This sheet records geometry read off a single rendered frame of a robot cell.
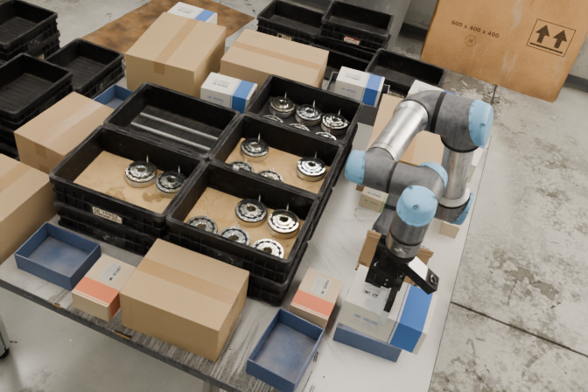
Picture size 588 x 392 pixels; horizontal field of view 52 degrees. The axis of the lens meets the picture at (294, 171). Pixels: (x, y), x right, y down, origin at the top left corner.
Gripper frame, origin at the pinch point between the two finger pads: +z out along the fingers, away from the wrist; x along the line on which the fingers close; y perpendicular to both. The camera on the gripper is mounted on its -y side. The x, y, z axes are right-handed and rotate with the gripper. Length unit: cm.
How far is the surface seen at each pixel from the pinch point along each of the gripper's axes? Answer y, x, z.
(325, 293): 18.4, -21.3, 33.2
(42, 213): 113, -9, 35
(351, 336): 6.4, -12.3, 35.7
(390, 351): -5.8, -13.1, 36.1
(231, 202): 59, -37, 27
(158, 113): 104, -67, 27
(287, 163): 50, -65, 28
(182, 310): 51, 9, 24
